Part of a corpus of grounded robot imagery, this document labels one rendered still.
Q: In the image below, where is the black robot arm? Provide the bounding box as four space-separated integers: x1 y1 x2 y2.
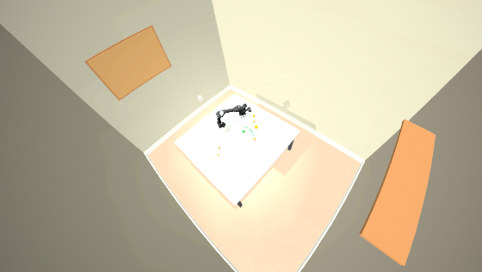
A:
215 103 247 128

